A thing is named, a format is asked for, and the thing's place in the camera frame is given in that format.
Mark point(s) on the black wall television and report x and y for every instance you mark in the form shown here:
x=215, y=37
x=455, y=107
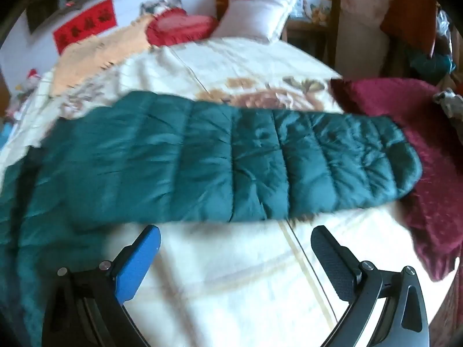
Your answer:
x=43, y=11

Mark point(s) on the peach frilled pillow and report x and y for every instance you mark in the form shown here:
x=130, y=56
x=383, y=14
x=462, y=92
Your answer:
x=94, y=58

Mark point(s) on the red wall banner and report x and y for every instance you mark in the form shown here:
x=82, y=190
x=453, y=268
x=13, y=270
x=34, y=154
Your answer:
x=85, y=25

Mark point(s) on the plush toy with red hat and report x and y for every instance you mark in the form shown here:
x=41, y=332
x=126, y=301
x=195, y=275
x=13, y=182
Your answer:
x=27, y=81

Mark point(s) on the black-and-white wall picture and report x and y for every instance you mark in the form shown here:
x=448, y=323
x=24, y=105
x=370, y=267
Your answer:
x=162, y=3

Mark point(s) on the white pillow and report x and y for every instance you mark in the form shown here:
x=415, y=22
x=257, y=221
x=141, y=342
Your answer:
x=256, y=14

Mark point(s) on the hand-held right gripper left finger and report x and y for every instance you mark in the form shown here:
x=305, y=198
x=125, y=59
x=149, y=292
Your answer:
x=139, y=260

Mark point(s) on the teal cloth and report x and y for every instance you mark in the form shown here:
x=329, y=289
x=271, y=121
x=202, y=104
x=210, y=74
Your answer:
x=430, y=61

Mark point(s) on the red-brown wooden board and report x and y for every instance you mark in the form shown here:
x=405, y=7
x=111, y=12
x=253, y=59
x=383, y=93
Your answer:
x=408, y=18

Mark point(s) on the cream floral bed blanket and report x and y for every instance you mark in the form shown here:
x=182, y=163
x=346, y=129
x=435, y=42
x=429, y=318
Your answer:
x=235, y=282

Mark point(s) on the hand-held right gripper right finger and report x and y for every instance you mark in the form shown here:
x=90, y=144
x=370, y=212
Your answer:
x=331, y=260

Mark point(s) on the red ruffled cushion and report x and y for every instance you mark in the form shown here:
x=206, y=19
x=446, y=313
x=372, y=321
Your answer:
x=177, y=25

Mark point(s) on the wooden chair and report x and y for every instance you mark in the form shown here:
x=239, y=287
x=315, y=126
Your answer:
x=332, y=18

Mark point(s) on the grey and white cloth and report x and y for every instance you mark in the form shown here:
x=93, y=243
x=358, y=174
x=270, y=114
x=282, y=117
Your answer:
x=450, y=103

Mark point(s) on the green quilted jacket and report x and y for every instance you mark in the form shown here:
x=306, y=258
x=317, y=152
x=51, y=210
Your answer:
x=202, y=162

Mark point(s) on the maroon blanket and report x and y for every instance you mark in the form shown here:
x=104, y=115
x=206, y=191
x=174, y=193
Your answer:
x=416, y=123

